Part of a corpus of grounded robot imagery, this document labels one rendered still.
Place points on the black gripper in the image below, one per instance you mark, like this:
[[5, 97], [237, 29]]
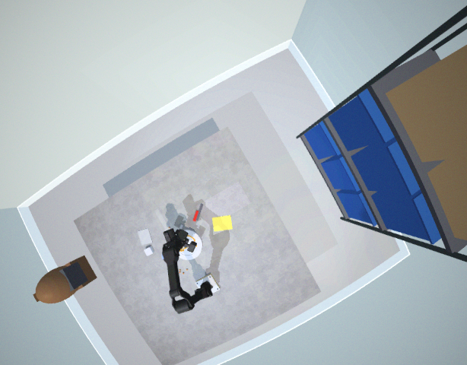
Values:
[[191, 246]]

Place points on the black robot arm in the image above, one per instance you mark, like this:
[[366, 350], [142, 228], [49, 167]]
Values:
[[171, 256]]

